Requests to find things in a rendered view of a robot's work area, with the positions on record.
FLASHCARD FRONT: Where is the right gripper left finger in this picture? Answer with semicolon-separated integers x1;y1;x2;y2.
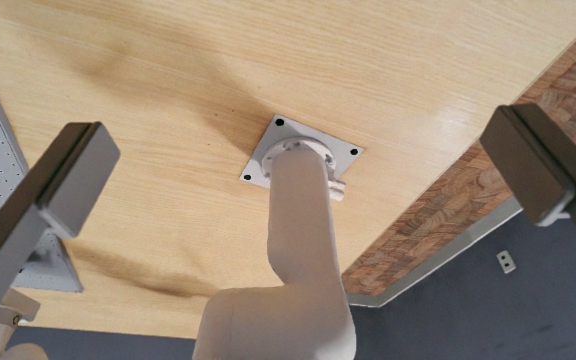
0;121;121;302

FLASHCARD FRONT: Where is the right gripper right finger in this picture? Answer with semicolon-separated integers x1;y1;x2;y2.
479;103;576;226

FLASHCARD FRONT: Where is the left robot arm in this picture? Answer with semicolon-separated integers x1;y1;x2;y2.
0;308;48;360

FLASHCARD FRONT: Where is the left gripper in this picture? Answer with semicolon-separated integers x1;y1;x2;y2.
0;287;42;322

